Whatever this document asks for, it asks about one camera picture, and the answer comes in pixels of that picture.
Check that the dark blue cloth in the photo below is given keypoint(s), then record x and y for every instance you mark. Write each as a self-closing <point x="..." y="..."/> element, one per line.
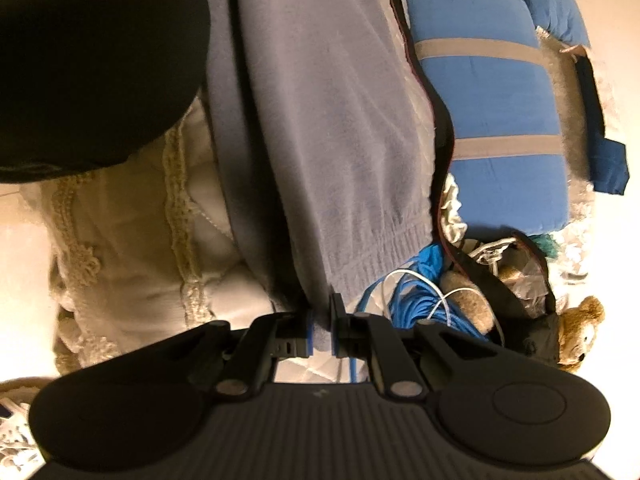
<point x="610" y="165"/>

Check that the shiny white cloth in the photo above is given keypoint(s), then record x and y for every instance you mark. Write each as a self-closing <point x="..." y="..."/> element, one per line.
<point x="452" y="210"/>

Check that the black shoulder bag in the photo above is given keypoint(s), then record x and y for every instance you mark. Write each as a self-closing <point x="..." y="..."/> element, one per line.
<point x="505" y="300"/>

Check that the brown teddy bear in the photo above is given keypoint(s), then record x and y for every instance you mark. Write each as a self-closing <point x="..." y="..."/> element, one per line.
<point x="580" y="330"/>

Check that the teal yarn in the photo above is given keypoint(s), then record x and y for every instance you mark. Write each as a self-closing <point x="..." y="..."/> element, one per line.
<point x="545" y="247"/>

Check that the grey-blue pants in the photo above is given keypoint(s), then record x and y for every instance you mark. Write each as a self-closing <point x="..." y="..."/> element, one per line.
<point x="325" y="135"/>

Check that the blue grey-striped pillow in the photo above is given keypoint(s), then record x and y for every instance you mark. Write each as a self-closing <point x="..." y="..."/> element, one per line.
<point x="490" y="100"/>

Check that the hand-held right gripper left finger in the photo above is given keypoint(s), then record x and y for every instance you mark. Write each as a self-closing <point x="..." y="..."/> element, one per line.
<point x="309" y="332"/>

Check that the tan plush toy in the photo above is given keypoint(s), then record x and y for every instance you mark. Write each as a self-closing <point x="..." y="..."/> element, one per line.
<point x="470" y="300"/>

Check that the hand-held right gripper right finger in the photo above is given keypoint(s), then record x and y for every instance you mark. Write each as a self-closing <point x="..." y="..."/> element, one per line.
<point x="334" y="330"/>

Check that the grey quilted bedspread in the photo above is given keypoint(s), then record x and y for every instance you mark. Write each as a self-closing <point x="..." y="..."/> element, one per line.
<point x="130" y="260"/>

